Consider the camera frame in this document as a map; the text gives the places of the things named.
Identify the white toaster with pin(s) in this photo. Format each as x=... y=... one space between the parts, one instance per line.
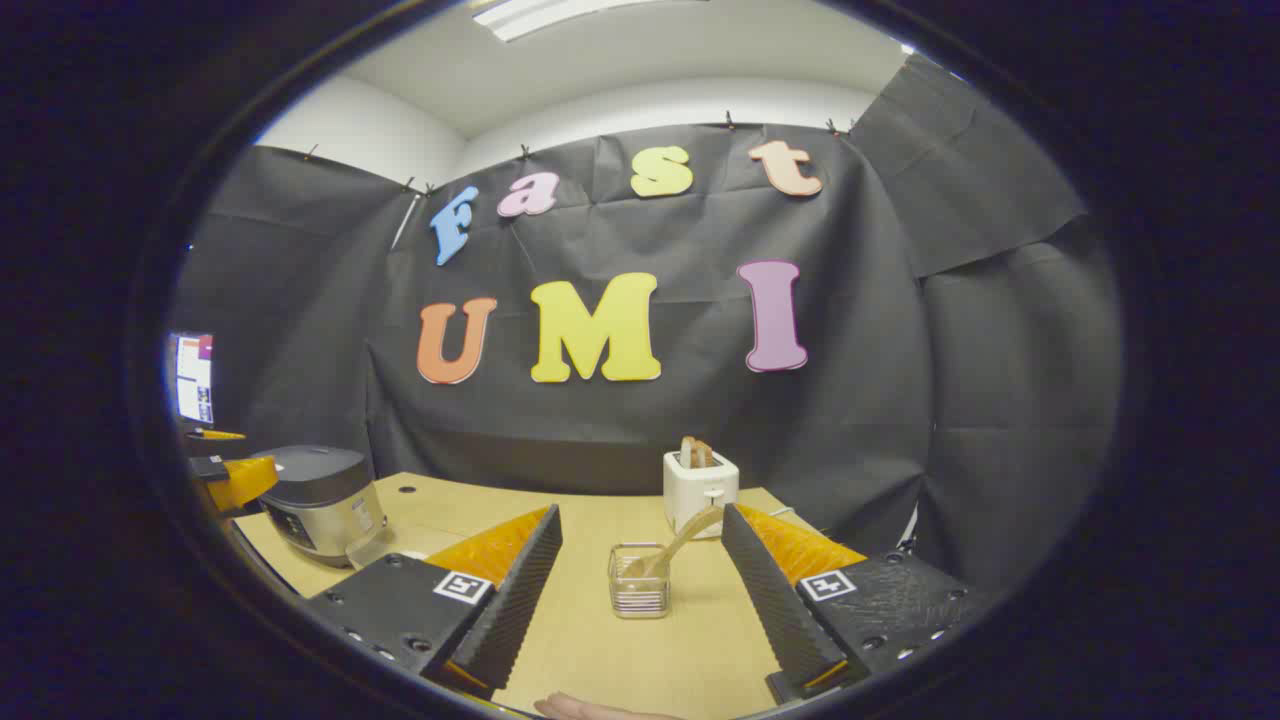
x=695 y=485

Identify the silver black rice cooker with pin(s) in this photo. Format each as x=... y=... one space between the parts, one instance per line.
x=320 y=500

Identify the wooden spoon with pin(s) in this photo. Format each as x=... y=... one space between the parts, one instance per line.
x=690 y=530

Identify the toasted bread slice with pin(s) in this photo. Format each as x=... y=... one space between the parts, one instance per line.
x=687 y=452
x=705 y=455

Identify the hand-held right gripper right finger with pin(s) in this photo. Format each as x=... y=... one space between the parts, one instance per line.
x=780 y=610

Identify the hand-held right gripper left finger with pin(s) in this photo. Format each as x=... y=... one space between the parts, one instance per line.
x=520 y=600

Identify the black tripod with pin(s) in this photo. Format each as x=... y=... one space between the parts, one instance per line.
x=906 y=535

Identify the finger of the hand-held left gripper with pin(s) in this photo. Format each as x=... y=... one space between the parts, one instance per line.
x=215 y=435
x=245 y=482

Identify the computer monitor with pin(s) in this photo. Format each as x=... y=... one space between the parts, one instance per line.
x=194 y=378

